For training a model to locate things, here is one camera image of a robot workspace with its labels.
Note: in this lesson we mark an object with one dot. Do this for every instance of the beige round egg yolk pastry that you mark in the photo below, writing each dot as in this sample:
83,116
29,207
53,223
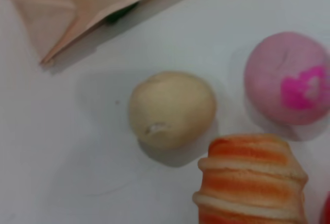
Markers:
172,110

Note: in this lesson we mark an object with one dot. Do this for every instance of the pink round pastry magenta mark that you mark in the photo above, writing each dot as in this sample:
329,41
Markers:
286,79

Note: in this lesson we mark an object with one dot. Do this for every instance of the long orange striped bread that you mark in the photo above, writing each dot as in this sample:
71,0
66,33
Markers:
247,182

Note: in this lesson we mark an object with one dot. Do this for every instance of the round orange fruit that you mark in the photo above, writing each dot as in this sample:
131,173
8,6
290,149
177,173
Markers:
326,211

